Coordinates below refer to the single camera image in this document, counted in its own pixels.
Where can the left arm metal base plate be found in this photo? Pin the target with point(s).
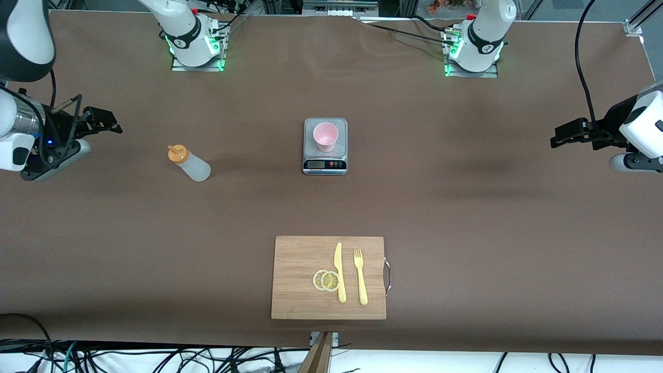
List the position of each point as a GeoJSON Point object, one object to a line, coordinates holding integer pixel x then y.
{"type": "Point", "coordinates": [487, 74]}

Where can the pink plastic cup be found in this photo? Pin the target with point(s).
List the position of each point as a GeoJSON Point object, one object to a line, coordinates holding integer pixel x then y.
{"type": "Point", "coordinates": [325, 135]}

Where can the colourful toy food pile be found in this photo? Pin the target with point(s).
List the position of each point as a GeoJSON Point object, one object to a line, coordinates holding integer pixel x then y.
{"type": "Point", "coordinates": [435, 6]}

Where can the white power strip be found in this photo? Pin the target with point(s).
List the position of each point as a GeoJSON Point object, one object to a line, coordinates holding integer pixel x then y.
{"type": "Point", "coordinates": [339, 12]}

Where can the wooden post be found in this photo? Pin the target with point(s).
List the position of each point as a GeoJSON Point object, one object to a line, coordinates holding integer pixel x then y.
{"type": "Point", "coordinates": [317, 357]}

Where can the small metal bracket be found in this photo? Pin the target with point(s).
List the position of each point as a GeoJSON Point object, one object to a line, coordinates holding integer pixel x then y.
{"type": "Point", "coordinates": [335, 338]}

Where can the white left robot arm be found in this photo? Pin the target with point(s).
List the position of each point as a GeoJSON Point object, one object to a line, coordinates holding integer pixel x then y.
{"type": "Point", "coordinates": [484, 36]}

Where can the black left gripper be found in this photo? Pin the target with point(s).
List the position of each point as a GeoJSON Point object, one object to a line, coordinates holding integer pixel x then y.
{"type": "Point", "coordinates": [610, 123]}

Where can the sauce bottle with orange cap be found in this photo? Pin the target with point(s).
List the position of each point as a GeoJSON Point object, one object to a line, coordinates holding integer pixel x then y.
{"type": "Point", "coordinates": [196, 168]}

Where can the lemon slice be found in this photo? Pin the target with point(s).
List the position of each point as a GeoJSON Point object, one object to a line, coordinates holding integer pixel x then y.
{"type": "Point", "coordinates": [316, 280]}
{"type": "Point", "coordinates": [330, 281]}

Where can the bamboo cutting board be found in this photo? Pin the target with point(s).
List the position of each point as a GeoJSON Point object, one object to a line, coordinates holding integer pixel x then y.
{"type": "Point", "coordinates": [295, 269]}

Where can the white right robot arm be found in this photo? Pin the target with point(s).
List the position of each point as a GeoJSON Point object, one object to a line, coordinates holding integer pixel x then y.
{"type": "Point", "coordinates": [26, 36]}

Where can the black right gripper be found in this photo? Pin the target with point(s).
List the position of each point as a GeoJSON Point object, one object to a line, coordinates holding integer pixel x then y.
{"type": "Point", "coordinates": [58, 127]}

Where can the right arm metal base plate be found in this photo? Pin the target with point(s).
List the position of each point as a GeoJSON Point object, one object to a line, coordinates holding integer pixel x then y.
{"type": "Point", "coordinates": [197, 68]}

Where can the yellow plastic knife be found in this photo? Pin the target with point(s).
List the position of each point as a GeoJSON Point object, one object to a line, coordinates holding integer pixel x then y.
{"type": "Point", "coordinates": [342, 290]}

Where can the aluminium frame profile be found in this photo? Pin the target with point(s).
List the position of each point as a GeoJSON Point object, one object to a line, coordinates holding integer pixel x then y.
{"type": "Point", "coordinates": [633, 27]}

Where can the yellow plastic fork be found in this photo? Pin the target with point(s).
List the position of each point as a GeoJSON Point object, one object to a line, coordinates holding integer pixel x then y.
{"type": "Point", "coordinates": [362, 290]}

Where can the silver digital kitchen scale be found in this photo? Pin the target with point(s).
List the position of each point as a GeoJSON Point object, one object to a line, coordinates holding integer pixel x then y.
{"type": "Point", "coordinates": [323, 165]}

